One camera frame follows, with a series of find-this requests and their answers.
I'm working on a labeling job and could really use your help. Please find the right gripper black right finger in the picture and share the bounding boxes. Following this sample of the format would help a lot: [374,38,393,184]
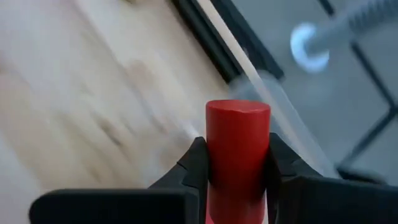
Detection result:
[265,132,398,224]

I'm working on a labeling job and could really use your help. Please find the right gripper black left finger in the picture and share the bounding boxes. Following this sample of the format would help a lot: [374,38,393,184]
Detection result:
[29,136,209,224]

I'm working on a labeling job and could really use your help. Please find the red cylinder block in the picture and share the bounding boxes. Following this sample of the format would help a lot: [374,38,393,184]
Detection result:
[204,99,272,224]

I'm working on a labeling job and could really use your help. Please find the grey pole with round base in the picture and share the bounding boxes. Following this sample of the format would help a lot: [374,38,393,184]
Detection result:
[289,0,398,75]

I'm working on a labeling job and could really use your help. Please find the black aluminium table frame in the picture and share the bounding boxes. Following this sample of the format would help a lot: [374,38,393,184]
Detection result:
[170,0,245,84]

